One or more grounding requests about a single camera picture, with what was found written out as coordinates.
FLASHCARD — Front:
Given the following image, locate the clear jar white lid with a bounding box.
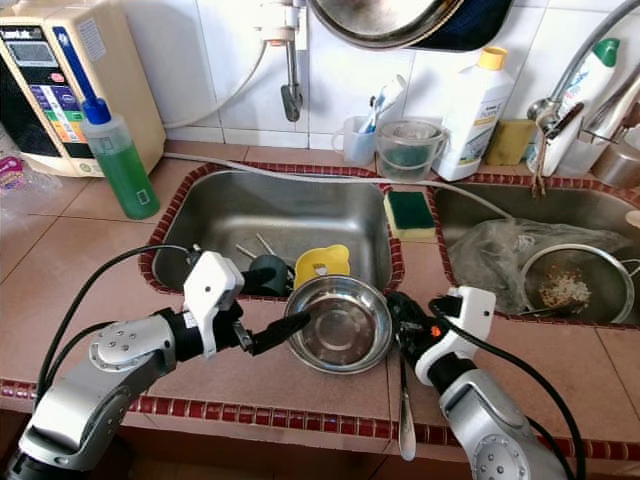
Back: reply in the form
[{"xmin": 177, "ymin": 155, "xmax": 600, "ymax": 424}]
[{"xmin": 0, "ymin": 150, "xmax": 33, "ymax": 193}]

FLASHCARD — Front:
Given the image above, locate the chrome wall tap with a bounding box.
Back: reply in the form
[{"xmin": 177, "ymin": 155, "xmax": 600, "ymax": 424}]
[{"xmin": 282, "ymin": 40, "xmax": 306, "ymax": 123}]

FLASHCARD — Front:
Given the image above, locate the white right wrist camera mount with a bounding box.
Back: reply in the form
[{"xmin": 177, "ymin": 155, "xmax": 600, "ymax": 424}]
[{"xmin": 415, "ymin": 286, "xmax": 496, "ymax": 389}]

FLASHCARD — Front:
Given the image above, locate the small steel cup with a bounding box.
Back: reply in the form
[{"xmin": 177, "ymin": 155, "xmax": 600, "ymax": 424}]
[{"xmin": 590, "ymin": 140, "xmax": 640, "ymax": 191}]

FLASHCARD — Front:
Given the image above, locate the white toothbrush cup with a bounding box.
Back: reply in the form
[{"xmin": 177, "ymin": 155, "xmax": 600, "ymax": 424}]
[{"xmin": 332, "ymin": 115, "xmax": 376, "ymax": 166}]

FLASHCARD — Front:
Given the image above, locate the green dish soap bottle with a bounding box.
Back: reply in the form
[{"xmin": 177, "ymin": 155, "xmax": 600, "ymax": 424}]
[{"xmin": 80, "ymin": 95, "xmax": 161, "ymax": 221}]

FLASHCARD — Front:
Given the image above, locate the steel sink basin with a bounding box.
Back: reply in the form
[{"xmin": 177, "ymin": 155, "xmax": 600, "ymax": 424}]
[
  {"xmin": 430, "ymin": 178, "xmax": 640, "ymax": 326},
  {"xmin": 140, "ymin": 160, "xmax": 406, "ymax": 299}
]

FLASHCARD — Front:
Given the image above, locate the clear plastic scrubber container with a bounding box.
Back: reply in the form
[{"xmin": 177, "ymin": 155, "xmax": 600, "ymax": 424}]
[{"xmin": 375, "ymin": 118, "xmax": 446, "ymax": 183}]

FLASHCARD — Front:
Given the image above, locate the round steel bowl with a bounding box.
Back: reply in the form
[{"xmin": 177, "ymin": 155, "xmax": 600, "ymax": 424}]
[{"xmin": 282, "ymin": 276, "xmax": 394, "ymax": 375}]

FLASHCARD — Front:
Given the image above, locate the white wall water valve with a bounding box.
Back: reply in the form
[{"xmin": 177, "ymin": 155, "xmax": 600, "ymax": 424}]
[{"xmin": 255, "ymin": 0, "xmax": 306, "ymax": 46}]

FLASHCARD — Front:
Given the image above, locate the white detergent bottle yellow cap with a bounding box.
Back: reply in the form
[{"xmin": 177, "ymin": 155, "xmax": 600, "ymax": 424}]
[{"xmin": 435, "ymin": 45, "xmax": 516, "ymax": 183}]

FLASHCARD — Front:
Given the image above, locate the white blue toothbrush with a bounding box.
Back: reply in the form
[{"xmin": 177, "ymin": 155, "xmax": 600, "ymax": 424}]
[{"xmin": 360, "ymin": 75, "xmax": 409, "ymax": 134}]

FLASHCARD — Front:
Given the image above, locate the cream water ionizer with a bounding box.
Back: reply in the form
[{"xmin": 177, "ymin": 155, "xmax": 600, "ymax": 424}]
[{"xmin": 0, "ymin": 0, "xmax": 166, "ymax": 179}]

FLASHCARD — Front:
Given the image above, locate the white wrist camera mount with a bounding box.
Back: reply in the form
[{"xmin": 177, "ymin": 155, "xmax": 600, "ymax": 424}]
[
  {"xmin": 415, "ymin": 286, "xmax": 496, "ymax": 389},
  {"xmin": 182, "ymin": 250, "xmax": 247, "ymax": 359}
]

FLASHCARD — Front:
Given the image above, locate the round steel strainer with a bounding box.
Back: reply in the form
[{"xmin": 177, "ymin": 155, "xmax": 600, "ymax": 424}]
[{"xmin": 520, "ymin": 243, "xmax": 639, "ymax": 323}]

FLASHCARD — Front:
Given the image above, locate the white bottle green cap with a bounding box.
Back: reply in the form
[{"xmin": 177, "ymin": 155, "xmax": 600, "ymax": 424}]
[{"xmin": 530, "ymin": 38, "xmax": 623, "ymax": 179}]

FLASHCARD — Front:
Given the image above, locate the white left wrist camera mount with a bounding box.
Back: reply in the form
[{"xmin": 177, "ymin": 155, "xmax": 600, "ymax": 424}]
[{"xmin": 182, "ymin": 250, "xmax": 247, "ymax": 359}]

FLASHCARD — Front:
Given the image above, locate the plain yellow sponge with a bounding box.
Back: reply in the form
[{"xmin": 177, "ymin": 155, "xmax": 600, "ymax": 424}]
[{"xmin": 485, "ymin": 118, "xmax": 539, "ymax": 167}]

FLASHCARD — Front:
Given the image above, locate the hanging steel pan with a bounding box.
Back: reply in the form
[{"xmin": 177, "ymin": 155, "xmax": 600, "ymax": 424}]
[{"xmin": 305, "ymin": 0, "xmax": 516, "ymax": 51}]

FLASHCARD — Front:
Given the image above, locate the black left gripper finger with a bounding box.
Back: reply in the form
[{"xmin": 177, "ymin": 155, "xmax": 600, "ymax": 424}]
[{"xmin": 248, "ymin": 310, "xmax": 314, "ymax": 358}]

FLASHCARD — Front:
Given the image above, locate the green yellow sponge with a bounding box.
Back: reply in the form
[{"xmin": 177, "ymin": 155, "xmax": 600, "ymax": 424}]
[{"xmin": 382, "ymin": 190, "xmax": 439, "ymax": 243}]

